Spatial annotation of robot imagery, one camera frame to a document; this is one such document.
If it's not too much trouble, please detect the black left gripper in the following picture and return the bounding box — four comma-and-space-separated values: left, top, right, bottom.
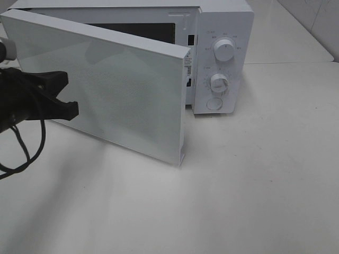
1, 68, 79, 132

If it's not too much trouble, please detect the white microwave door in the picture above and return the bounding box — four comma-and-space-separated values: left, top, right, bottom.
1, 9, 189, 166

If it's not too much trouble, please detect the white warning label sticker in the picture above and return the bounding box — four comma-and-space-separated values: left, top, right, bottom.
184, 52, 193, 77

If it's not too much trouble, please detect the white lower microwave knob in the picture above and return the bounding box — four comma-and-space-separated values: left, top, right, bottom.
210, 74, 228, 93

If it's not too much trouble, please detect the white microwave knob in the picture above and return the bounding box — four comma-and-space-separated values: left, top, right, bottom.
213, 38, 235, 62
210, 74, 228, 93

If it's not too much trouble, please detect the white upper microwave knob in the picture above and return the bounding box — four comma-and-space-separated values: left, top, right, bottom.
213, 38, 235, 62

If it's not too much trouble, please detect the white microwave oven body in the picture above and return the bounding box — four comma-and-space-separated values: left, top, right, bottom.
10, 1, 254, 114

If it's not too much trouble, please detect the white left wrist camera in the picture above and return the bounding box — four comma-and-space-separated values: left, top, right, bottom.
0, 37, 17, 62

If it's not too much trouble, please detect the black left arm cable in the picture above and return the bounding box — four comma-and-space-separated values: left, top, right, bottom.
0, 79, 47, 180

